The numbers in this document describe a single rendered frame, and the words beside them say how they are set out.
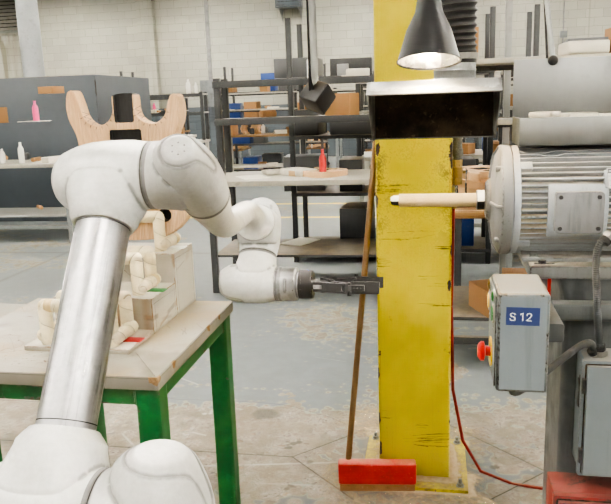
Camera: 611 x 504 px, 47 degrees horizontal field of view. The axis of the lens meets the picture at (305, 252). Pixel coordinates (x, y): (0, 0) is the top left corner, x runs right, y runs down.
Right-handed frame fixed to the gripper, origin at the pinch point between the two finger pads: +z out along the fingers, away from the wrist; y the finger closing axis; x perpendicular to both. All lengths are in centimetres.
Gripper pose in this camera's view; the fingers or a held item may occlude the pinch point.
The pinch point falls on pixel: (377, 285)
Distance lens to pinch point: 180.0
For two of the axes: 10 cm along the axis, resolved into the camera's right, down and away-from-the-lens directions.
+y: -1.8, 0.6, -9.8
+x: -0.1, -10.0, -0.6
